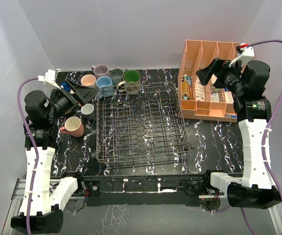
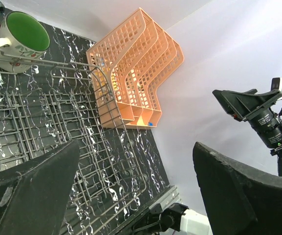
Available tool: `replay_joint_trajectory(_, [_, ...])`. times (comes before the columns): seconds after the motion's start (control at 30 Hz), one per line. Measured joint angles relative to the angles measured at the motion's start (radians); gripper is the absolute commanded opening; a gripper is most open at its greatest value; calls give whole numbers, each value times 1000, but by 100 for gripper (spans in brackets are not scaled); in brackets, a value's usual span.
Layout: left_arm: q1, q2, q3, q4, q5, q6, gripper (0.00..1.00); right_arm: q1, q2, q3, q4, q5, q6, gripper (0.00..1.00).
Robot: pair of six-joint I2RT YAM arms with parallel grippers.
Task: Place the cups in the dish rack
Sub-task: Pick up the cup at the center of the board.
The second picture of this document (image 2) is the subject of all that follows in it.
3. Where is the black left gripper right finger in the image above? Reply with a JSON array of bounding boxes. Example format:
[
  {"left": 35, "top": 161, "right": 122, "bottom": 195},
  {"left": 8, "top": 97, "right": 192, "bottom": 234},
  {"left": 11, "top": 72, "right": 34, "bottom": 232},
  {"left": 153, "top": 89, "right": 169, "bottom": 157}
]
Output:
[{"left": 193, "top": 142, "right": 282, "bottom": 235}]

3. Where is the grey wire dish rack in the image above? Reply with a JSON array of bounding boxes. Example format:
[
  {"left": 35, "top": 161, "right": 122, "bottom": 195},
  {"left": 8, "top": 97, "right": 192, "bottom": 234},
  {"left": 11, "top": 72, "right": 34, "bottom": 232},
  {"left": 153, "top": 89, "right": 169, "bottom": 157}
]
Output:
[{"left": 0, "top": 54, "right": 148, "bottom": 235}]

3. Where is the orange plastic file organizer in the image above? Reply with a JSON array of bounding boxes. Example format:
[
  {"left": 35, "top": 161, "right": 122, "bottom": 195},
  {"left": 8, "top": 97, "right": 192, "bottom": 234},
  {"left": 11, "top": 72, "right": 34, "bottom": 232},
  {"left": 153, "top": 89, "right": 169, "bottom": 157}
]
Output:
[{"left": 86, "top": 8, "right": 184, "bottom": 129}]

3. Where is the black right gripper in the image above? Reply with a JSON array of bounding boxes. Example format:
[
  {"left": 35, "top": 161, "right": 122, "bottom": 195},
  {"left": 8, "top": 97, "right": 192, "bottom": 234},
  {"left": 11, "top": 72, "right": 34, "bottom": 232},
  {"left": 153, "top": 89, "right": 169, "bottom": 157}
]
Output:
[{"left": 212, "top": 89, "right": 282, "bottom": 177}]

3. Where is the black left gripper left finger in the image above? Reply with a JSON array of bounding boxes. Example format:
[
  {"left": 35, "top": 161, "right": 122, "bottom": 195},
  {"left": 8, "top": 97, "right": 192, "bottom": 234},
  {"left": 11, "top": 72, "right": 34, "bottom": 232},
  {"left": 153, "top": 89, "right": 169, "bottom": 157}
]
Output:
[{"left": 0, "top": 141, "right": 80, "bottom": 235}]

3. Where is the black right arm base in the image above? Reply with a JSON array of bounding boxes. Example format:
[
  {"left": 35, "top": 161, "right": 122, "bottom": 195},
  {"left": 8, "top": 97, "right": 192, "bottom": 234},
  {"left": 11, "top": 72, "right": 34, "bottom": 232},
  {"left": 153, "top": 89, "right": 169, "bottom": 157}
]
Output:
[{"left": 131, "top": 203, "right": 189, "bottom": 235}]

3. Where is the white mug green inside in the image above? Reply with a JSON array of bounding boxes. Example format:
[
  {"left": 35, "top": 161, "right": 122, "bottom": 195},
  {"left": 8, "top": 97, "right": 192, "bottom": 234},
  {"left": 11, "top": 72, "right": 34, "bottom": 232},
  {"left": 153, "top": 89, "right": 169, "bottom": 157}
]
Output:
[{"left": 0, "top": 11, "right": 50, "bottom": 73}]

